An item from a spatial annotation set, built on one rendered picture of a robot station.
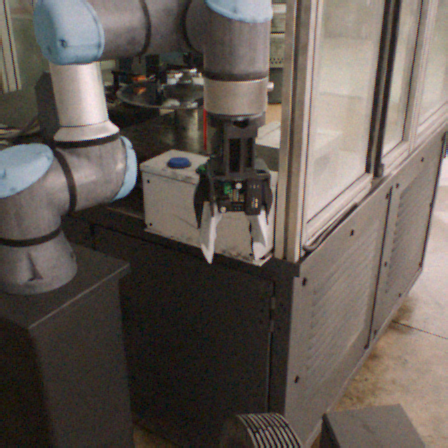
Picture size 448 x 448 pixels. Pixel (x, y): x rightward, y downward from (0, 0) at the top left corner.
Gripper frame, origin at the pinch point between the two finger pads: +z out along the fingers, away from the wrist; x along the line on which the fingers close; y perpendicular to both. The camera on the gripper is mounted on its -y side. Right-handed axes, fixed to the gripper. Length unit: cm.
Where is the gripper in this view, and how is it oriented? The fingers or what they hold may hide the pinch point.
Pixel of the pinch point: (232, 250)
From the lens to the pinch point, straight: 78.9
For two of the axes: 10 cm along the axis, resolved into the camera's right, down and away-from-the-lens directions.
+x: 9.9, -0.5, 1.0
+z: 0.0, 8.9, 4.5
